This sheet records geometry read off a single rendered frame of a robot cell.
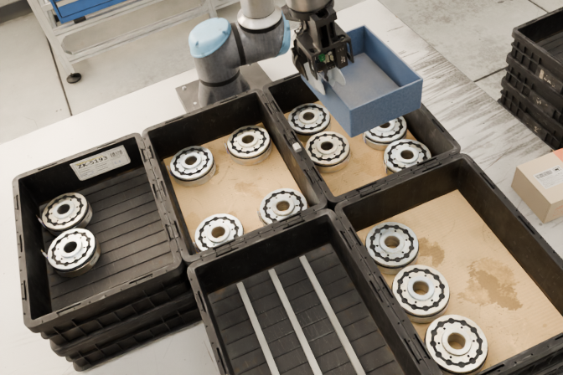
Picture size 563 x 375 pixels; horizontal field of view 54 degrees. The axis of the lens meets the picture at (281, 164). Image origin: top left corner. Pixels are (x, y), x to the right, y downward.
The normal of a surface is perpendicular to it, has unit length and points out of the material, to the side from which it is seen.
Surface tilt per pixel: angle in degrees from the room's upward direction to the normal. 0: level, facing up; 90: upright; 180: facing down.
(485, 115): 0
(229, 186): 0
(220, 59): 87
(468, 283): 0
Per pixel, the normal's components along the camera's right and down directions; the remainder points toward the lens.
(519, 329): -0.13, -0.65
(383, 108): 0.43, 0.65
